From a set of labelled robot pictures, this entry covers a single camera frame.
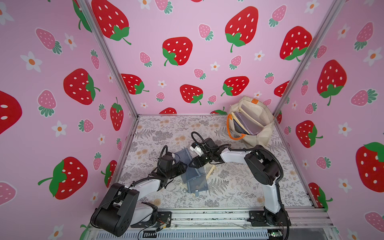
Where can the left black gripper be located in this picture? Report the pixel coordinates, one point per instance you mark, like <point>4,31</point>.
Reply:
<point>179,167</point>

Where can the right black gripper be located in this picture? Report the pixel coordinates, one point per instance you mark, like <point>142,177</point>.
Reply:
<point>197,160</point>

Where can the grey-blue mesh pouch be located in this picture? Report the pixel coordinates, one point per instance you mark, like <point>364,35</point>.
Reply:
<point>195,179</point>

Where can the cream pouch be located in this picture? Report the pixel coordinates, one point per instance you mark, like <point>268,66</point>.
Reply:
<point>239,124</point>

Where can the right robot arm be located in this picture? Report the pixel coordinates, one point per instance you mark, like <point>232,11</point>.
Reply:
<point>263,165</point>

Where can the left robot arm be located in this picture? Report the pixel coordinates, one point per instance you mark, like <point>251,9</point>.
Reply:
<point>118,210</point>

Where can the cream trim pouch underneath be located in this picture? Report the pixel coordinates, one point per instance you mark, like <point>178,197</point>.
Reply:
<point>213,167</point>

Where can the beige canvas bag orange handles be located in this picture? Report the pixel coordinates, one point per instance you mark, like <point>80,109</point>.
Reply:
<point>263,137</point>

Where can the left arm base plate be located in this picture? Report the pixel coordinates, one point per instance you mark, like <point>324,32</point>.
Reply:
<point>156,220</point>

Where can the aluminium front rail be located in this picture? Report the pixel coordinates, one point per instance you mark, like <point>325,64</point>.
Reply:
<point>238,224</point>

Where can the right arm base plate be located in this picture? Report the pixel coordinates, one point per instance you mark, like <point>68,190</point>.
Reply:
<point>266,218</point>

